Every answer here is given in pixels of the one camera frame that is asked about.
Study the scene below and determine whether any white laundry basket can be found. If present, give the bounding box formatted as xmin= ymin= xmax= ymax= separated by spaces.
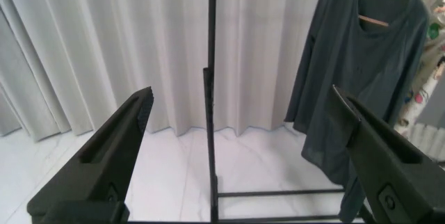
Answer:
xmin=405 ymin=122 xmax=445 ymax=164

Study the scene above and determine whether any white curtain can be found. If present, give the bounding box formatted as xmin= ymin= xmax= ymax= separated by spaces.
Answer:
xmin=0 ymin=0 xmax=348 ymax=142

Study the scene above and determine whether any pink clothes hanger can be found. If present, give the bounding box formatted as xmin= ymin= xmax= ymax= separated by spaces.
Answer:
xmin=357 ymin=0 xmax=413 ymax=28

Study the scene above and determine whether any cream printed garment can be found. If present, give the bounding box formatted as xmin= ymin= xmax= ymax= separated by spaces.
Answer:
xmin=396 ymin=0 xmax=445 ymax=138

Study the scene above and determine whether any dark grey shirt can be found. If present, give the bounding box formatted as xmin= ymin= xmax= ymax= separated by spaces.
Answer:
xmin=284 ymin=0 xmax=430 ymax=223

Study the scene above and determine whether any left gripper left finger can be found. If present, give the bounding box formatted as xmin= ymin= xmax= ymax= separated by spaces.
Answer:
xmin=26 ymin=86 xmax=154 ymax=224

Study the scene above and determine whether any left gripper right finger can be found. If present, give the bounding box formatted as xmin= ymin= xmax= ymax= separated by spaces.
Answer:
xmin=328 ymin=84 xmax=445 ymax=224

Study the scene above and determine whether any black clothes rack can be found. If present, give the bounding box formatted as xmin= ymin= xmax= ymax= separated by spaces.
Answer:
xmin=128 ymin=0 xmax=376 ymax=224

